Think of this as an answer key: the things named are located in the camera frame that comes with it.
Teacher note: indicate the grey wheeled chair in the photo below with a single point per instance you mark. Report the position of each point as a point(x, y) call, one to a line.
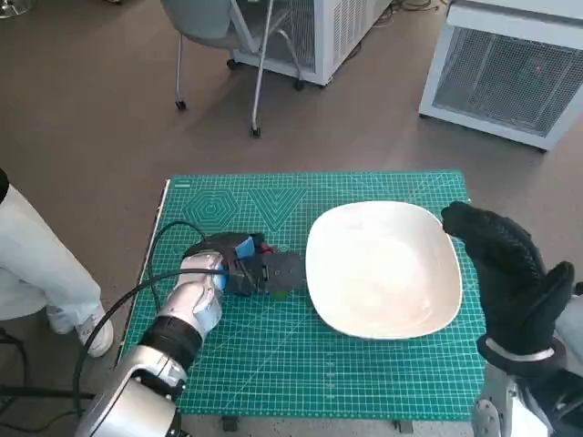
point(205, 23)

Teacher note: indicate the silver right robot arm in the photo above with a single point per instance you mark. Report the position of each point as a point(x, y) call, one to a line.
point(492, 409)

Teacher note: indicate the green cutting mat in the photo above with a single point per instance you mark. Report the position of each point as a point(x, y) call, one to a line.
point(296, 355)

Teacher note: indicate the black table bracket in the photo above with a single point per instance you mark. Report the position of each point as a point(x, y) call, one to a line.
point(403, 425)
point(229, 423)

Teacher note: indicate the person in white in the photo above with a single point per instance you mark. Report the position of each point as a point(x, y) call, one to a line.
point(32, 264)

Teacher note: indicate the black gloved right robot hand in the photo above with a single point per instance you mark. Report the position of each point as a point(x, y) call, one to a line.
point(510, 277)

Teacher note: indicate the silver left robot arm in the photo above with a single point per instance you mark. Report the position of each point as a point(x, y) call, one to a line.
point(196, 300)

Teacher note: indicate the white mesh cabinet on casters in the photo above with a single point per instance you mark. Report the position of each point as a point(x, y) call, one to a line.
point(328, 36)

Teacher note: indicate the silver stool base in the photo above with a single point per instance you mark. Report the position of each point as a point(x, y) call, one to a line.
point(16, 7)

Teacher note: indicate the red toy grapes with leaf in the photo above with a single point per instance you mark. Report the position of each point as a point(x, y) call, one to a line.
point(281, 294)

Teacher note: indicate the black stand leg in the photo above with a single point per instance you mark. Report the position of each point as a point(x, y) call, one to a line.
point(41, 391)

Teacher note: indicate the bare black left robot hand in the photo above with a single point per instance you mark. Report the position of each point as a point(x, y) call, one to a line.
point(237, 246)

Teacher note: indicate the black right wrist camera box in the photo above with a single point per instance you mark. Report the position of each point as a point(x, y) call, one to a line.
point(555, 400)

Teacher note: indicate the large white mesh cabinet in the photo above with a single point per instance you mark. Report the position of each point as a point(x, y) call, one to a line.
point(501, 77)

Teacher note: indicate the white square plate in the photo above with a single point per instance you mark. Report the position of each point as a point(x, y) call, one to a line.
point(382, 273)

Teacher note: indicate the person in grey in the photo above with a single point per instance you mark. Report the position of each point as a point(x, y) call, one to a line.
point(571, 318)

